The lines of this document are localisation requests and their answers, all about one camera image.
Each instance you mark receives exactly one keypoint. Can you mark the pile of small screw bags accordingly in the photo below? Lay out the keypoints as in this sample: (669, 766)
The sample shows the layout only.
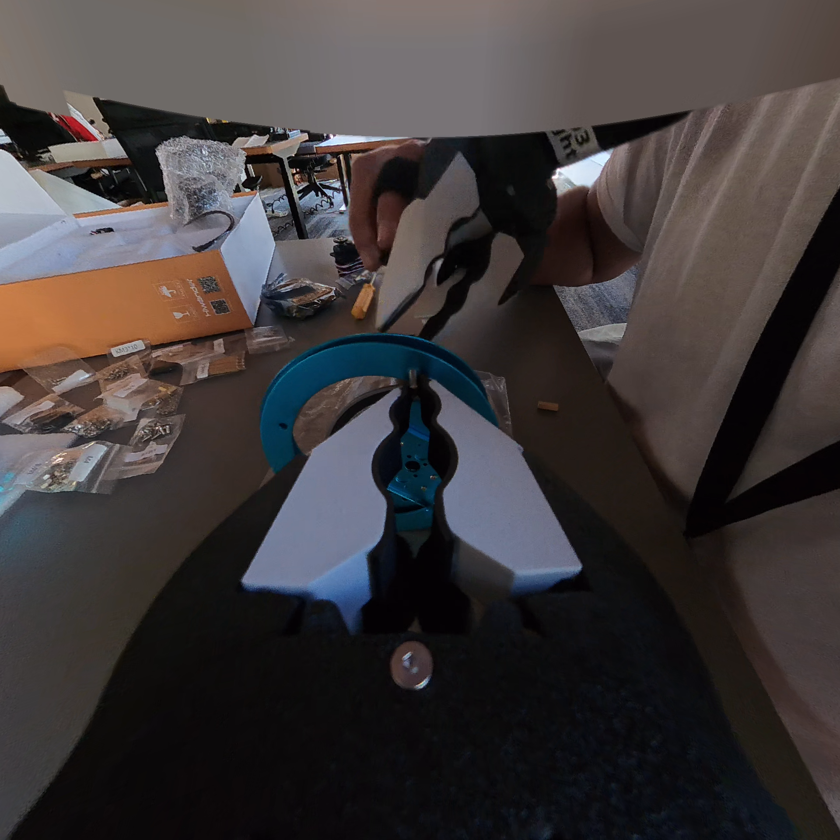
(98, 420)

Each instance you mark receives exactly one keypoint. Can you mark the clear plastic bag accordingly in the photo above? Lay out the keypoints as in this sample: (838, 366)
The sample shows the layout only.
(499, 400)

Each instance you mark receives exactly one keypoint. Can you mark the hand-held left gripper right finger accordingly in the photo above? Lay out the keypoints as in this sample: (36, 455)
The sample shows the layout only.
(512, 518)

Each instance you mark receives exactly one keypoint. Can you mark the bubble wrapped part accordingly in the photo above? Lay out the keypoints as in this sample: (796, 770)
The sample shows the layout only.
(197, 170)

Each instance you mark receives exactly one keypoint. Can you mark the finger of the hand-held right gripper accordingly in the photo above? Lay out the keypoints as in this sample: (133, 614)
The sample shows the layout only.
(426, 210)
(495, 269)

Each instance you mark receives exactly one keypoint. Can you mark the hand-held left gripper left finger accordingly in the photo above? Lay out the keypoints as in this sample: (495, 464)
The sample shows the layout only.
(308, 525)

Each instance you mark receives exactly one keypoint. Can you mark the person's right forearm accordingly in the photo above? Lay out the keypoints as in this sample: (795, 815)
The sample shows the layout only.
(584, 243)

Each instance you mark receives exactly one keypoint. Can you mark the background wooden table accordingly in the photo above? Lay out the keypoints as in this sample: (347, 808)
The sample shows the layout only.
(282, 145)

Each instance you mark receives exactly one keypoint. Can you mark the small yellow screwdriver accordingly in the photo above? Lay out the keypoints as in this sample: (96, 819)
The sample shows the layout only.
(362, 305)

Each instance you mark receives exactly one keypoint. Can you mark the orange cardboard box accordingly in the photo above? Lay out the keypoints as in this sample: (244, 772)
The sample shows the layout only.
(98, 308)

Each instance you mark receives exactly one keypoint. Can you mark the black servo motor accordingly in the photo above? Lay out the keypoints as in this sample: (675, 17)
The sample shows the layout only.
(344, 256)

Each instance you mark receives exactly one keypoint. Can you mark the black mesh office chair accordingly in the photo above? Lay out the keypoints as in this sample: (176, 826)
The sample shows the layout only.
(144, 131)

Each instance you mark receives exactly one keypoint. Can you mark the blue metal disc bearing assembly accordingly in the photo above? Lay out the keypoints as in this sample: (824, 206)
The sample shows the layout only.
(282, 407)

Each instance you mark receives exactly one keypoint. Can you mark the person's right hand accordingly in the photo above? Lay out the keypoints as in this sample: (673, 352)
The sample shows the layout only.
(364, 216)

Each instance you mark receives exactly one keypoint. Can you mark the bag of dark parts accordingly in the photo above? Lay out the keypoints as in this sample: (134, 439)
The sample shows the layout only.
(298, 298)

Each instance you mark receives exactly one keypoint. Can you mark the black chair base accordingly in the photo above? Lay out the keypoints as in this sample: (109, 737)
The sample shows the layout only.
(315, 187)

